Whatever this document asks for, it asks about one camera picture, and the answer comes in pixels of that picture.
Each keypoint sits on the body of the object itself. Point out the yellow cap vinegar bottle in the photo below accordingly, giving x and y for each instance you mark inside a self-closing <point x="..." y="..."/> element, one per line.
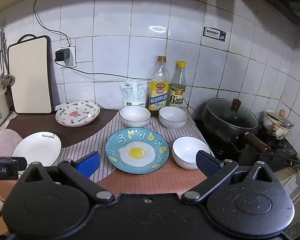
<point x="177" y="95"/>

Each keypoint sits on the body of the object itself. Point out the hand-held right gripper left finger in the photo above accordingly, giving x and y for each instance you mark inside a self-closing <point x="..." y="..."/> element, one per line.
<point x="90" y="163"/>

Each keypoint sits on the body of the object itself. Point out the white salt bag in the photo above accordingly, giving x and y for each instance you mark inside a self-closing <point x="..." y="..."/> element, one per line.
<point x="135" y="92"/>

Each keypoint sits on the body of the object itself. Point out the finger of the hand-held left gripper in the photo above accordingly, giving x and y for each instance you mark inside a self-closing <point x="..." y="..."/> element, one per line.
<point x="20" y="162"/>

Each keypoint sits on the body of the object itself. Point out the black gas stove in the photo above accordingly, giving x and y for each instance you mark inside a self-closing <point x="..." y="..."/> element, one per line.
<point x="242" y="157"/>

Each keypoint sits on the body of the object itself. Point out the blue fried egg plate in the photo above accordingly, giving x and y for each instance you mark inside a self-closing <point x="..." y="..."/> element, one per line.
<point x="137" y="152"/>

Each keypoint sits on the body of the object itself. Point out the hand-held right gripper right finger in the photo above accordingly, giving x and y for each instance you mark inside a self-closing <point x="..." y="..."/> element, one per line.
<point x="208" y="163"/>

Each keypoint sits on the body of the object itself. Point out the wall sticker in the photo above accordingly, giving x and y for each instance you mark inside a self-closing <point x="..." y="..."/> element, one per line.
<point x="214" y="35"/>

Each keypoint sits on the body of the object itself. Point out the metal ladle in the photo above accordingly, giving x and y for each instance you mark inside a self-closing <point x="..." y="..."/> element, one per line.
<point x="7" y="78"/>

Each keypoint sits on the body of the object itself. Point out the glass pot lid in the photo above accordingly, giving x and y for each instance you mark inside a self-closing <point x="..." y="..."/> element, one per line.
<point x="227" y="115"/>

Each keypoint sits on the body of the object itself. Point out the pink heart patterned plate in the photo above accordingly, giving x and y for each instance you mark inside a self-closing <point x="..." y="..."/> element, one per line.
<point x="77" y="112"/>
<point x="77" y="125"/>

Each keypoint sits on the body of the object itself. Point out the white wall socket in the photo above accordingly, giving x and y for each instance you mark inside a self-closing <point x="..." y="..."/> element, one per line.
<point x="72" y="60"/>

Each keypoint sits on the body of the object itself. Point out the black power adapter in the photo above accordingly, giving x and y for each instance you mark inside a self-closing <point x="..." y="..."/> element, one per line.
<point x="62" y="55"/>

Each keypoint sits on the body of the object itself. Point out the yellow label cooking wine bottle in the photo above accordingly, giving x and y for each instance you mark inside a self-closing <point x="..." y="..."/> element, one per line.
<point x="159" y="95"/>

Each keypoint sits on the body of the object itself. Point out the plain white plate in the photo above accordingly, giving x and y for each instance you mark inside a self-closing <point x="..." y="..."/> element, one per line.
<point x="37" y="147"/>

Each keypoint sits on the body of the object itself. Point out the black cooking pot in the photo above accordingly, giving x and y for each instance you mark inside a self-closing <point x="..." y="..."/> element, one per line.
<point x="222" y="135"/>

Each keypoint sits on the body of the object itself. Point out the small patterned ceramic pot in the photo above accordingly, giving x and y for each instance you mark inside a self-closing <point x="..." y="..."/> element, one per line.
<point x="277" y="125"/>

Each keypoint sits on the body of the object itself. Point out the white ribbed bowl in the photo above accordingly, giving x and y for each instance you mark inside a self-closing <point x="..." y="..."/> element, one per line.
<point x="173" y="116"/>
<point x="135" y="115"/>
<point x="187" y="150"/>

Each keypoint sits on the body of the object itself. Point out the white cutting board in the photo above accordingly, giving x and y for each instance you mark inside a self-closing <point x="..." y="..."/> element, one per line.
<point x="31" y="75"/>

